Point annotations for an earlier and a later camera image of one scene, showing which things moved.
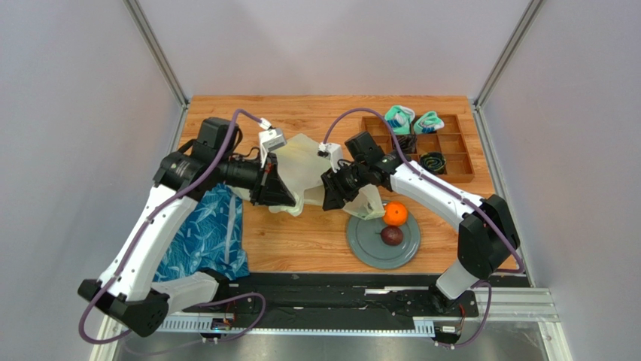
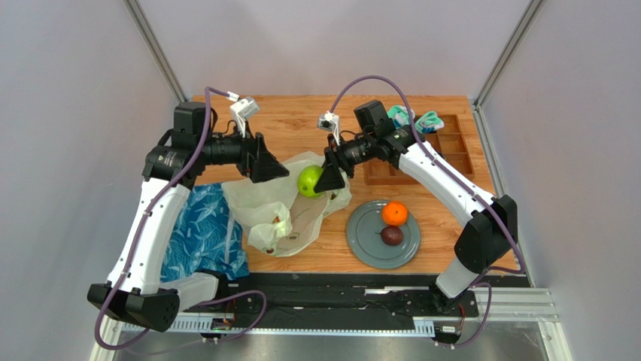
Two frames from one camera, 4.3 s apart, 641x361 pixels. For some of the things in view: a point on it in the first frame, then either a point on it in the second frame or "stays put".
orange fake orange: x=395 y=213 stays put
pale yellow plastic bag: x=302 y=168 -> x=279 y=219
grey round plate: x=365 y=241 stays put
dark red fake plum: x=392 y=235 stays put
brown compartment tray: x=451 y=141 stays put
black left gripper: x=272 y=190 -> x=257 y=162
